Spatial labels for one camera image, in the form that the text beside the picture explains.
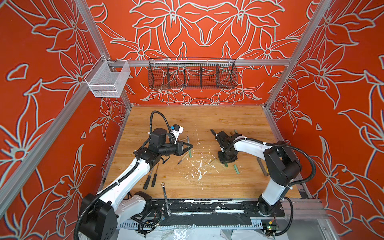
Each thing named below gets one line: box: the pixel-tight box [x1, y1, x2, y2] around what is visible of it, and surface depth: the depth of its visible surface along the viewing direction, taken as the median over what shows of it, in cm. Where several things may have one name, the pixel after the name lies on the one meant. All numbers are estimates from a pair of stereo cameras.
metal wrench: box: [160, 182, 172, 217], surface depth 76 cm
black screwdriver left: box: [143, 168, 154, 190], surface depth 83 cm
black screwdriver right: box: [151, 162, 160, 188], surface depth 83 cm
